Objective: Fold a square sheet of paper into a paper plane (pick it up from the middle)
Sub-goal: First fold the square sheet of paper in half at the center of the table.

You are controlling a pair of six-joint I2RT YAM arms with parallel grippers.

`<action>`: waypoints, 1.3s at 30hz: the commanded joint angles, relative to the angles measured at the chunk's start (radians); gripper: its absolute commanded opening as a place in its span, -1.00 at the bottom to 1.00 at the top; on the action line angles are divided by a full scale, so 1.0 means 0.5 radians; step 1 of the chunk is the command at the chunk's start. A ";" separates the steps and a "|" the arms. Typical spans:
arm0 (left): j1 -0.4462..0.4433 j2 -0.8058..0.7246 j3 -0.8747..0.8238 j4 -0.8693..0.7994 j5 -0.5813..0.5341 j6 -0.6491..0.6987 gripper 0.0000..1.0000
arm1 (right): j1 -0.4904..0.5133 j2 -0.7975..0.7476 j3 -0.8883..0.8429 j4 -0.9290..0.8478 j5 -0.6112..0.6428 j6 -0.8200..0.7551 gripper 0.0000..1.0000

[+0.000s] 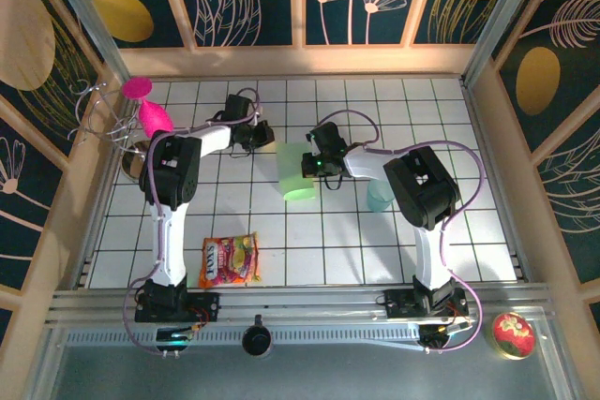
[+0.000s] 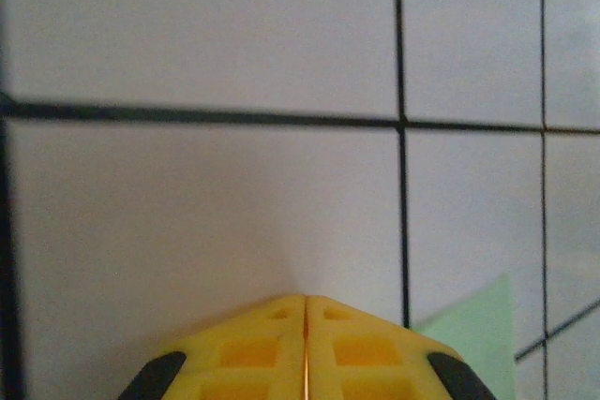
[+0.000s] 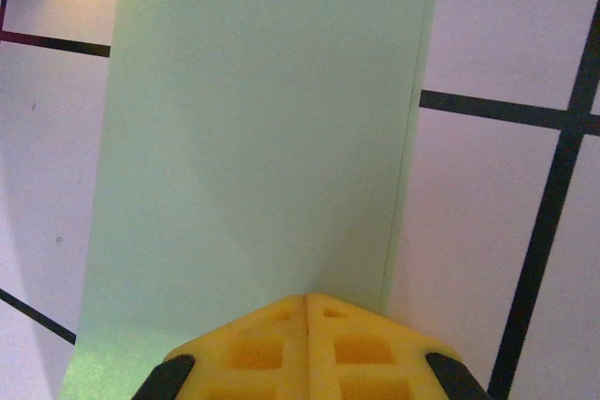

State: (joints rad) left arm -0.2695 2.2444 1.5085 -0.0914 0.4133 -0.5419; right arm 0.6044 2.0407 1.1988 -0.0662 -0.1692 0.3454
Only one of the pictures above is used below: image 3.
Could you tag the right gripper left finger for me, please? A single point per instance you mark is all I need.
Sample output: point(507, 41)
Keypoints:
point(244, 358)

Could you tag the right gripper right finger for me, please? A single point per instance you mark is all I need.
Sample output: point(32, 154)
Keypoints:
point(370, 358)

